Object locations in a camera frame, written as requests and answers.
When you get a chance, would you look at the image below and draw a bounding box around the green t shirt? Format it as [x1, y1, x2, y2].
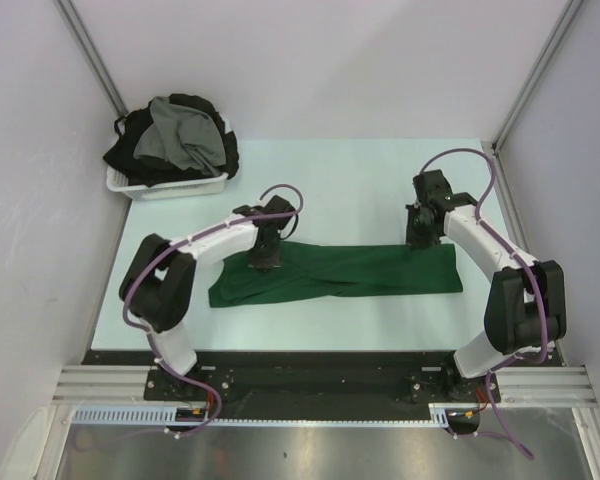
[208, 242, 464, 308]

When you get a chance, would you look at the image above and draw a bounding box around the black t shirt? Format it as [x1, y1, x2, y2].
[104, 93, 240, 187]

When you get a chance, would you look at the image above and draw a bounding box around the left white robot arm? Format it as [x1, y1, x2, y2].
[119, 195, 297, 400]

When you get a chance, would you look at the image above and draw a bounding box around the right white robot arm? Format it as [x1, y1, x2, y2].
[406, 170, 566, 401]

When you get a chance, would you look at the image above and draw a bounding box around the grey t shirt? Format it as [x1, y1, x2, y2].
[133, 97, 226, 176]

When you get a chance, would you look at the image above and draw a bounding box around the white plastic laundry basket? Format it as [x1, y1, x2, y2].
[106, 167, 228, 201]

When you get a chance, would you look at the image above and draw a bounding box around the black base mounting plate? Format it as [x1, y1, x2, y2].
[81, 349, 565, 435]

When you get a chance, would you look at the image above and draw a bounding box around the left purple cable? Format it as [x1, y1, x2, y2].
[74, 183, 305, 444]

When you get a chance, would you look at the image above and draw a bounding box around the white cable duct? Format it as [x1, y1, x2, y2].
[72, 403, 454, 429]

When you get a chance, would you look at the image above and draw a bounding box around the right aluminium corner post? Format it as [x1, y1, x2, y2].
[491, 0, 588, 155]

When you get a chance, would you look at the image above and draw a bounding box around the aluminium corner post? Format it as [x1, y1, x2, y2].
[53, 0, 128, 117]
[491, 0, 588, 155]

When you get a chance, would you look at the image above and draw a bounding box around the left aluminium corner post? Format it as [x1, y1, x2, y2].
[53, 0, 128, 117]

